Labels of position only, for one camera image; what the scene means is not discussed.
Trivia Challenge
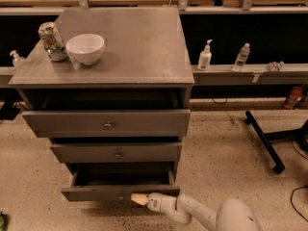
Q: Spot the grey top drawer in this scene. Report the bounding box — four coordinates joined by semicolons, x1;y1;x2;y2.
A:
23;110;191;138

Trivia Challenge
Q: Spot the grey metal ledge rail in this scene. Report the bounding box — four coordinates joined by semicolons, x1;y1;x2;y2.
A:
192;64;308;86

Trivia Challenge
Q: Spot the grey bottom drawer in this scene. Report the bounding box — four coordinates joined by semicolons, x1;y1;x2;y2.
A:
62;162;180;201

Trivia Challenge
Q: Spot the white pump lotion bottle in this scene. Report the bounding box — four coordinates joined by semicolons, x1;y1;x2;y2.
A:
197;39;212;70

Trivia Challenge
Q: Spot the clear plastic water bottle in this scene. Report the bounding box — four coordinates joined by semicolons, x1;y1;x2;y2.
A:
232;43;250;71

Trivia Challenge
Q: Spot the white ceramic bowl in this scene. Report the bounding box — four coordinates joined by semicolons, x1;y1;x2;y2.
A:
66;34;105;65

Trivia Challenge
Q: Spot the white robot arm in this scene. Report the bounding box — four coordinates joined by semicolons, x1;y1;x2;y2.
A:
131;192;263;231

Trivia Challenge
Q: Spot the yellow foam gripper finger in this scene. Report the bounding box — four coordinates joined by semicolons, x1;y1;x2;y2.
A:
131;193;148;206

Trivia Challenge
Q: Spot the clear pump sanitizer bottle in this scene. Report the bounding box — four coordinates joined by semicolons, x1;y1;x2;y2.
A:
10;50;25;68

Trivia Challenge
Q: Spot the grey drawer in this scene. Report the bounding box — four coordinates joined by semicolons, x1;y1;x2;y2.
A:
51;142;182;163
23;110;191;138
62;162;180;201

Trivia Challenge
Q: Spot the black stand base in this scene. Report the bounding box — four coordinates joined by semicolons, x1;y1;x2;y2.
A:
244;111;308;174

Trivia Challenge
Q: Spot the crumpled plastic wrapper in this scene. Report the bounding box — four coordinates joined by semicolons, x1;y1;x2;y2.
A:
268;62;284;72

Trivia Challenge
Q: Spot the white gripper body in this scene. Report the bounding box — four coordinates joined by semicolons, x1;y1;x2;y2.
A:
146;192;176;214

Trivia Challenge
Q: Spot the orange spray can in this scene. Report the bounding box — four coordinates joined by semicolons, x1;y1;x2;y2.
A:
282;87;302;109

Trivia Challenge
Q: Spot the black floor cable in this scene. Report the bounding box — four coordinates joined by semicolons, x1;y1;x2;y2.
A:
290;185;308;223

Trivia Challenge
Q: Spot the grey wooden drawer cabinet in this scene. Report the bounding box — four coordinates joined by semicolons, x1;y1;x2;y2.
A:
8;6;195;178

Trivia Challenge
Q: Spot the green label drink can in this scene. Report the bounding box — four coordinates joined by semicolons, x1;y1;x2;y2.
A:
38;22;67;62

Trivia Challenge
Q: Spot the grey middle drawer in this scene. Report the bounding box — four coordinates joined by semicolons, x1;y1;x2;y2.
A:
51;142;182;163

